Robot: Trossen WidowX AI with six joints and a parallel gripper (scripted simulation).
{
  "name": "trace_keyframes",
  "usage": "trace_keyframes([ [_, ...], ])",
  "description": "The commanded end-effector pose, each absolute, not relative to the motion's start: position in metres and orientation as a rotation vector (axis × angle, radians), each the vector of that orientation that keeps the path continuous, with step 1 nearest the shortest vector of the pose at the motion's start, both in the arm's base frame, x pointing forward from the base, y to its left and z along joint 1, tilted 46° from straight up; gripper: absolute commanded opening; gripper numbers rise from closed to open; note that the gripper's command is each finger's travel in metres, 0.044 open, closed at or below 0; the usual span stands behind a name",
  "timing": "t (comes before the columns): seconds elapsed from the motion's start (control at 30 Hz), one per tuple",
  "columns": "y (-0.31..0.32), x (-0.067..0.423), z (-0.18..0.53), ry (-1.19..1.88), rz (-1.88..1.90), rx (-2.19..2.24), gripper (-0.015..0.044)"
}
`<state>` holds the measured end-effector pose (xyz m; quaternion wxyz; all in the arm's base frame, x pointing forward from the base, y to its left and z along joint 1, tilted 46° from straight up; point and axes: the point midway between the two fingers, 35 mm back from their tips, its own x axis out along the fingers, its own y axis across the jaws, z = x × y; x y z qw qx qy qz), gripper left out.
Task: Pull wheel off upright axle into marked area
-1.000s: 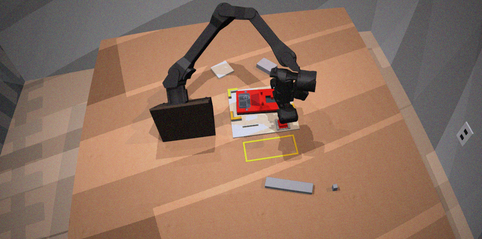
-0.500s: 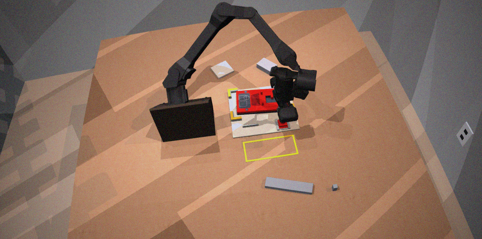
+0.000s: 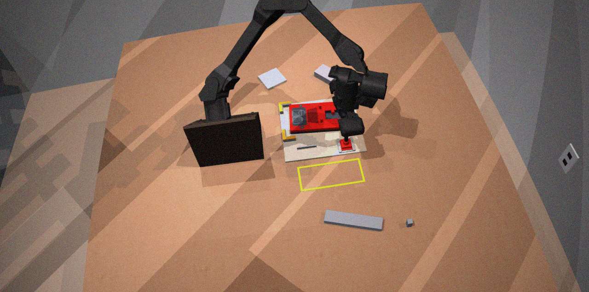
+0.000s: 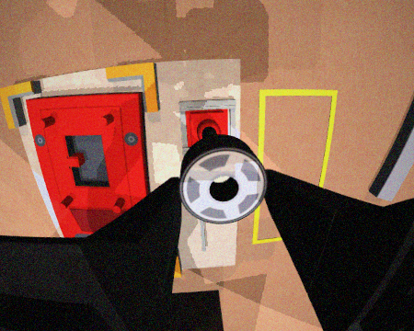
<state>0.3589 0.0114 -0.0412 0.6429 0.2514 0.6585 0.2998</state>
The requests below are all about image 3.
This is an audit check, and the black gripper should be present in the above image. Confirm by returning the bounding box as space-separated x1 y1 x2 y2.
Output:
329 80 364 137

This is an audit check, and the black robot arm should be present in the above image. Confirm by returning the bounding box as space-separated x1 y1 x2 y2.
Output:
198 0 388 123

